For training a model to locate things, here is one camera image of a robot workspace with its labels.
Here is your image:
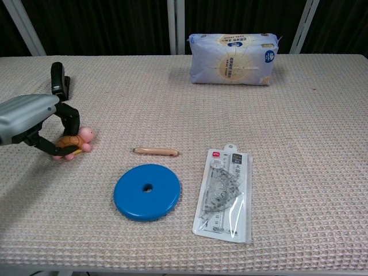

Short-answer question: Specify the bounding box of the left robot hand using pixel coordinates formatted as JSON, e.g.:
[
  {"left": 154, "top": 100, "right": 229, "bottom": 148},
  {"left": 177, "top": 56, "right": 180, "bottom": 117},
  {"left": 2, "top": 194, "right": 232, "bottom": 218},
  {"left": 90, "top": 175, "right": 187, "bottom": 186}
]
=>
[{"left": 0, "top": 94, "right": 82, "bottom": 158}]

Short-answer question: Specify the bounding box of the ruler set in clear pouch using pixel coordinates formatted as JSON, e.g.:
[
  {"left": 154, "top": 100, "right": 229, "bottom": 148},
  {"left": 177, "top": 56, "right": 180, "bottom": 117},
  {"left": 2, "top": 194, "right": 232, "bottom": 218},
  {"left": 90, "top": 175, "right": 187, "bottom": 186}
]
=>
[{"left": 191, "top": 143, "right": 254, "bottom": 244}]

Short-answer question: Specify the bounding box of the beige waffle-weave tablecloth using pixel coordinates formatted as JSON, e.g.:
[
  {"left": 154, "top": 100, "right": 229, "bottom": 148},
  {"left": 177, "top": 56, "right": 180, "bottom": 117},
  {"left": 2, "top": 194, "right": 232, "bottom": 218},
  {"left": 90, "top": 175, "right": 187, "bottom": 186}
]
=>
[{"left": 0, "top": 53, "right": 368, "bottom": 271}]

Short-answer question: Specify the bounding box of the white metal frame post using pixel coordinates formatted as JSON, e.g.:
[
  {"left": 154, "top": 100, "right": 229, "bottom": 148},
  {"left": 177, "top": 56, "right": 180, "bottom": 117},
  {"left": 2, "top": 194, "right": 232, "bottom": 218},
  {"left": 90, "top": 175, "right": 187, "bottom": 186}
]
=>
[
  {"left": 1, "top": 0, "right": 47, "bottom": 57},
  {"left": 167, "top": 0, "right": 186, "bottom": 55},
  {"left": 289, "top": 0, "right": 320, "bottom": 55}
]

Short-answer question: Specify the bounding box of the white tissue pack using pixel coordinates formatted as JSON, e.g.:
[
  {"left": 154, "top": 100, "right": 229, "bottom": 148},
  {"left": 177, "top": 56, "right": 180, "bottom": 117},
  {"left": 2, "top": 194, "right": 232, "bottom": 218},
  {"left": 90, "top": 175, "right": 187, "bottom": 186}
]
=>
[{"left": 187, "top": 32, "right": 282, "bottom": 87}]

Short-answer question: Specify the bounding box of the pink orange turtle toy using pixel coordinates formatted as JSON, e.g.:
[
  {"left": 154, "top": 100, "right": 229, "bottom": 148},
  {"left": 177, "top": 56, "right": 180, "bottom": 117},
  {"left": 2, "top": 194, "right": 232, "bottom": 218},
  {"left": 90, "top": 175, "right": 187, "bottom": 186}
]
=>
[{"left": 52, "top": 126, "right": 96, "bottom": 161}]

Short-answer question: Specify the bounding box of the black stapler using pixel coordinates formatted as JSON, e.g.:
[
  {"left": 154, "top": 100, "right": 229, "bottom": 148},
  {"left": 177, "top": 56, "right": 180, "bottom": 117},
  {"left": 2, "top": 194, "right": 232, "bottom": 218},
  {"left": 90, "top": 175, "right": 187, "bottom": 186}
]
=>
[{"left": 50, "top": 62, "right": 71, "bottom": 101}]

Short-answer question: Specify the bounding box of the blue disc with centre hole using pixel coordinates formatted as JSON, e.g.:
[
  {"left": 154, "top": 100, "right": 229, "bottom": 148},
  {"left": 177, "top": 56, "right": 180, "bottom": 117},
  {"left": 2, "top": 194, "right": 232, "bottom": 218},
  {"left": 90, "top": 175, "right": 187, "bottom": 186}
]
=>
[{"left": 113, "top": 164, "right": 182, "bottom": 222}]

